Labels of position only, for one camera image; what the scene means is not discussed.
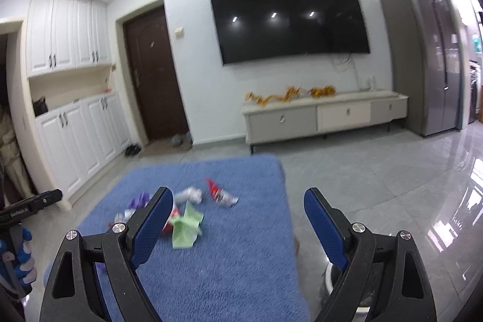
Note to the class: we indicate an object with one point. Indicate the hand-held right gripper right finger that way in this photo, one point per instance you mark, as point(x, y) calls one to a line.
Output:
point(325, 227)

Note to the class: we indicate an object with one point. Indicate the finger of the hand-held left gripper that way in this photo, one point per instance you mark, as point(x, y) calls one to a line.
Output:
point(47, 196)

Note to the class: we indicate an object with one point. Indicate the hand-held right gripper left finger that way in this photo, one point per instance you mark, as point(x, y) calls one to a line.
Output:
point(151, 227)

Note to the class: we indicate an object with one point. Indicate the purple plastic wrapper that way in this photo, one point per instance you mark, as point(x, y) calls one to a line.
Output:
point(140, 200)

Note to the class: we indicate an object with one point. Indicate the green plastic wrapper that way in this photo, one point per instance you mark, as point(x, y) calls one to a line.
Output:
point(186, 226)

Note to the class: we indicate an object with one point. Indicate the white round bin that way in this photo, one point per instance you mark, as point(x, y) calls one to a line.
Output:
point(327, 278)

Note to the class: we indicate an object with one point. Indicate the person's left hand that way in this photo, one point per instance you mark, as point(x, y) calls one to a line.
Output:
point(23, 258)

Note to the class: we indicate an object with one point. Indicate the red wrapper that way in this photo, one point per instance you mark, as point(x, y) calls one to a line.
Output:
point(171, 220)

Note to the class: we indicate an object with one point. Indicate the white crumpled paper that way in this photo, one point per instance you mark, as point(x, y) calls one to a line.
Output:
point(188, 194)

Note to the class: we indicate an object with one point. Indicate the beige coat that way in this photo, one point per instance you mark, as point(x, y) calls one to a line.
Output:
point(9, 144)

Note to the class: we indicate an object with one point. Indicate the red and white packet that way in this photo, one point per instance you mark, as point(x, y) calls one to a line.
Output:
point(220, 193)

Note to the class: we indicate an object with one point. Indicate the black shoe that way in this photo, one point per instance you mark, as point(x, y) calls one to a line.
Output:
point(136, 149)
point(128, 151)

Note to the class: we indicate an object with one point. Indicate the blue fluffy mat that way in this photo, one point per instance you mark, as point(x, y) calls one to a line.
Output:
point(234, 250)

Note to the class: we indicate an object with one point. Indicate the black bag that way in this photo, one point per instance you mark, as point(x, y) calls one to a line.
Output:
point(40, 107)

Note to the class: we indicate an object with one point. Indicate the grey slippers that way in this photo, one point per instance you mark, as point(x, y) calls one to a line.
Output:
point(182, 141)

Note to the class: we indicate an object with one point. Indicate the white television cabinet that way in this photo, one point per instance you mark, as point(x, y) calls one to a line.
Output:
point(286, 118)

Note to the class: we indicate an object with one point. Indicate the gold tinsel garland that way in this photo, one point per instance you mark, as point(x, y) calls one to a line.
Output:
point(262, 99)
point(292, 93)
point(322, 92)

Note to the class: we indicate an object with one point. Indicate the dark brown door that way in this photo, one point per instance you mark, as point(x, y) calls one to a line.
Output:
point(154, 80)

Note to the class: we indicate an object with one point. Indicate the white router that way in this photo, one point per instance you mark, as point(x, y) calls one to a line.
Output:
point(371, 83)

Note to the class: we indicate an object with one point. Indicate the grey refrigerator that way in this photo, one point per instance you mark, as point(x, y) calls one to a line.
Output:
point(434, 61)

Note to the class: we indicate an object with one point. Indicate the white wall cupboard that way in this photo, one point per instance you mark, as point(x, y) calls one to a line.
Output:
point(64, 31)

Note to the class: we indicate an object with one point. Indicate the beige wall switch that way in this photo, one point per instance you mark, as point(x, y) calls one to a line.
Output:
point(179, 31)

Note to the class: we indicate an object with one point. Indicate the black wall television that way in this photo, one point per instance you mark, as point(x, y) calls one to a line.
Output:
point(286, 20)

